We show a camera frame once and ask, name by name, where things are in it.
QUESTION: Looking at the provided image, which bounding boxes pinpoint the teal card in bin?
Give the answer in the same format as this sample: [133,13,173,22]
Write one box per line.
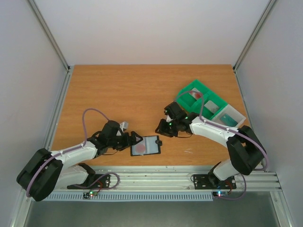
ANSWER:
[220,113,238,127]

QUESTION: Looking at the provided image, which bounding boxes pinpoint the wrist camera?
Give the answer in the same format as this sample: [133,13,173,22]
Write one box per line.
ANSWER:
[116,121,128,136]
[165,111,173,122]

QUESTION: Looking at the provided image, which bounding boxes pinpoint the right aluminium frame post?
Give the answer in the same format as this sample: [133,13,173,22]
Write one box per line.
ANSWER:
[233,0,278,74]

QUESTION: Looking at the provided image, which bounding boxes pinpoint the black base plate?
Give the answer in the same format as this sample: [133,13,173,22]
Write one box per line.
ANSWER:
[190,174,237,190]
[67,174,110,190]

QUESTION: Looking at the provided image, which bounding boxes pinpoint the left aluminium frame post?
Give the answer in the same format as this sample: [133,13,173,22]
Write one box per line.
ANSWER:
[26,0,70,72]

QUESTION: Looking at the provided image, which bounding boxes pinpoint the green plastic compartment tray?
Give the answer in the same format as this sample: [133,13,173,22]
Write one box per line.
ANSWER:
[176,79,228,120]

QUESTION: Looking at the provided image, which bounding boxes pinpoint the black leather card holder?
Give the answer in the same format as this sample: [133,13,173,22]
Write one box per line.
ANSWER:
[130,136,162,156]

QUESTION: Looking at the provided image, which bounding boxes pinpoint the aluminium frame post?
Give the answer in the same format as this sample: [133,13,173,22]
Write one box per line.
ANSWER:
[233,0,278,74]
[26,0,70,72]

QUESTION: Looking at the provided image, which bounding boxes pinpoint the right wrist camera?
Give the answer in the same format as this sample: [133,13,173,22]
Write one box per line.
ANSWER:
[165,111,173,122]

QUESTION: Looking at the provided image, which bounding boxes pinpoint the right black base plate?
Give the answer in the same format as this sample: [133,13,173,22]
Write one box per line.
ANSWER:
[190,174,237,190]

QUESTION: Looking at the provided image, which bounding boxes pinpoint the white plastic bin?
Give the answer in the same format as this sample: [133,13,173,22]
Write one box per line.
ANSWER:
[211,104,246,128]

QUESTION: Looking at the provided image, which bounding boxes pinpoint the grey slotted cable duct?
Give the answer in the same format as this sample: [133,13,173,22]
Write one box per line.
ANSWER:
[44,192,213,202]

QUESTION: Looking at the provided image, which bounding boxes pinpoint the white card with red dot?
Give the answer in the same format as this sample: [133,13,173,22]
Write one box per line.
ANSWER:
[189,87,203,100]

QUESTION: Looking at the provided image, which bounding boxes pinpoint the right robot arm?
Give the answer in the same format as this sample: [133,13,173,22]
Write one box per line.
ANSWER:
[155,102,268,189]

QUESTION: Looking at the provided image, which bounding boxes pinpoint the white card orange circles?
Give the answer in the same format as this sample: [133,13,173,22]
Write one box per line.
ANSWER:
[132,140,146,156]

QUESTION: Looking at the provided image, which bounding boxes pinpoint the white card in tray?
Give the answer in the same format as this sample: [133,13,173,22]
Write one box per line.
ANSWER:
[204,100,220,114]

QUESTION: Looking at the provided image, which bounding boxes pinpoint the aluminium front rail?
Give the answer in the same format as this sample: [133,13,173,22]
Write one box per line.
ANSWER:
[21,165,282,192]

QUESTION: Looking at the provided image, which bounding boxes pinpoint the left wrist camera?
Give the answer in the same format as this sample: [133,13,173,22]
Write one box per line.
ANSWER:
[116,121,128,136]

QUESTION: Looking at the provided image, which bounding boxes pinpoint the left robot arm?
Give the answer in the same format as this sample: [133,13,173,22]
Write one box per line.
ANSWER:
[16,120,143,201]

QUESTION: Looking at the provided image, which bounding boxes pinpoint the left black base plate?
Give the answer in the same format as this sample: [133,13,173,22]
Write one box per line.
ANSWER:
[67,174,110,190]

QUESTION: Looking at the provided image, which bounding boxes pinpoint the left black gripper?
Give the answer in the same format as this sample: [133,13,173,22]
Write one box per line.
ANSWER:
[108,131,143,151]

